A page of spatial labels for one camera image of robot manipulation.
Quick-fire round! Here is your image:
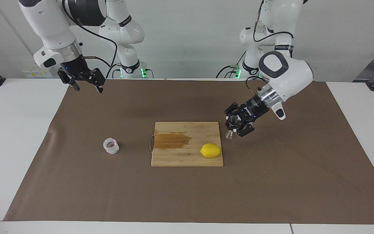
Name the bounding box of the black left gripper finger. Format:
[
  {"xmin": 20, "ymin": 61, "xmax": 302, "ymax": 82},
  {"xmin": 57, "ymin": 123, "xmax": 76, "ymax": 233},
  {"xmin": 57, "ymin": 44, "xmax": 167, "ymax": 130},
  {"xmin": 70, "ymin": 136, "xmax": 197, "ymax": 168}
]
[
  {"xmin": 235, "ymin": 121, "xmax": 256, "ymax": 138},
  {"xmin": 224, "ymin": 102, "xmax": 244, "ymax": 123}
]

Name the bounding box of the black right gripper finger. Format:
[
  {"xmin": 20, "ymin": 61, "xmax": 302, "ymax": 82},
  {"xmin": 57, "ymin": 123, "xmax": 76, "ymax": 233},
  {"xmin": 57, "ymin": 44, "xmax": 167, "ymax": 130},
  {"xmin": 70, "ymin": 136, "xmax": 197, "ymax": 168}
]
[
  {"xmin": 57, "ymin": 68, "xmax": 81, "ymax": 93},
  {"xmin": 82, "ymin": 68, "xmax": 106, "ymax": 94}
]

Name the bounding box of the steel double jigger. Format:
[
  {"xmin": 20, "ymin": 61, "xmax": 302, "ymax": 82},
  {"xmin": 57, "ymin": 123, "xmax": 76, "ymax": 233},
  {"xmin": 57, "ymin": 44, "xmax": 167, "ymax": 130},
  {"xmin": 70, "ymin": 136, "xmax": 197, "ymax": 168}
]
[{"xmin": 225, "ymin": 114, "xmax": 242, "ymax": 140}]

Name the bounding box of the clear faceted glass cup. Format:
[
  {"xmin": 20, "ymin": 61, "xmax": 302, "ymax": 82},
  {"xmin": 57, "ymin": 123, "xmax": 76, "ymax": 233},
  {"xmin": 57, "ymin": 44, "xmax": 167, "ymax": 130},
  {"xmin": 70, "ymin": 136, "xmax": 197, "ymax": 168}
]
[{"xmin": 103, "ymin": 137, "xmax": 120, "ymax": 155}]

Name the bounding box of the yellow lemon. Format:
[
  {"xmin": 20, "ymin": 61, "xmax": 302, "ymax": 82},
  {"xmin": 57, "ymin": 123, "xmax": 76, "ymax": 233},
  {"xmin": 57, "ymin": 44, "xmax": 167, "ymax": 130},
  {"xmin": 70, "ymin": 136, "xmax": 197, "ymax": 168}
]
[{"xmin": 200, "ymin": 143, "xmax": 222, "ymax": 158}]

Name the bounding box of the wooden cutting board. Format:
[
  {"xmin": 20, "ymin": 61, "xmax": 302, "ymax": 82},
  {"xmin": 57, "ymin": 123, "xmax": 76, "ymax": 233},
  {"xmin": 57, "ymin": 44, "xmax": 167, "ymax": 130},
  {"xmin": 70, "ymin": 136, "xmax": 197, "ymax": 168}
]
[{"xmin": 149, "ymin": 122, "xmax": 224, "ymax": 167}]

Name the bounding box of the brown paper table mat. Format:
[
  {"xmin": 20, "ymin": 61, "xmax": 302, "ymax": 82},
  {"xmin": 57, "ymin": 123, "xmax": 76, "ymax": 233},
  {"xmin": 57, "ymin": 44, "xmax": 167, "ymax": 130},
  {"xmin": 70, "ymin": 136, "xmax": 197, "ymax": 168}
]
[{"xmin": 4, "ymin": 79, "xmax": 374, "ymax": 225}]

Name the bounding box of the white wall socket strip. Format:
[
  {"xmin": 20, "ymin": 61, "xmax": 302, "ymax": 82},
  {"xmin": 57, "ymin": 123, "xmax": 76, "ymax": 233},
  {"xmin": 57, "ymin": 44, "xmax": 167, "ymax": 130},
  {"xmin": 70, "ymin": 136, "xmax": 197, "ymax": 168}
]
[{"xmin": 22, "ymin": 67, "xmax": 53, "ymax": 78}]

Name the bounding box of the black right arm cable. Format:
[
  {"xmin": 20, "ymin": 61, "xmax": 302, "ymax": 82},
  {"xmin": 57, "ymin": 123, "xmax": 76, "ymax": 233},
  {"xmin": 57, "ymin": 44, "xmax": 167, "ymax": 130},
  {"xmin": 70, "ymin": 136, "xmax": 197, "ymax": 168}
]
[{"xmin": 62, "ymin": 0, "xmax": 122, "ymax": 78}]

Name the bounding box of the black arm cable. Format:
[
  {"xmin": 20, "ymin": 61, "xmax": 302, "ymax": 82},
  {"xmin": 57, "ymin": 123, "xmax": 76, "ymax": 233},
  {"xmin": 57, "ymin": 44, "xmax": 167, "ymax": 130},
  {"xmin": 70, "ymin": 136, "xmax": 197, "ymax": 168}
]
[
  {"xmin": 62, "ymin": 0, "xmax": 122, "ymax": 78},
  {"xmin": 245, "ymin": 0, "xmax": 295, "ymax": 98}
]

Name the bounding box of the black left base cable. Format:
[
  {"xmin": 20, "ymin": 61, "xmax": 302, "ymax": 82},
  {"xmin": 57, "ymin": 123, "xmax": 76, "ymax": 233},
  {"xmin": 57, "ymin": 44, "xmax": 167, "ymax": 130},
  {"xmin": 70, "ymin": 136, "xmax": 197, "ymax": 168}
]
[{"xmin": 216, "ymin": 50, "xmax": 249, "ymax": 79}]

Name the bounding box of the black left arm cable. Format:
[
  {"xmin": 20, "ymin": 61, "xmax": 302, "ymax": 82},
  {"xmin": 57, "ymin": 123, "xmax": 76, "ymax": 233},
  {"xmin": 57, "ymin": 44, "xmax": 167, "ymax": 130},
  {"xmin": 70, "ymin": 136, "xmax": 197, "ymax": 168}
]
[{"xmin": 245, "ymin": 0, "xmax": 295, "ymax": 98}]

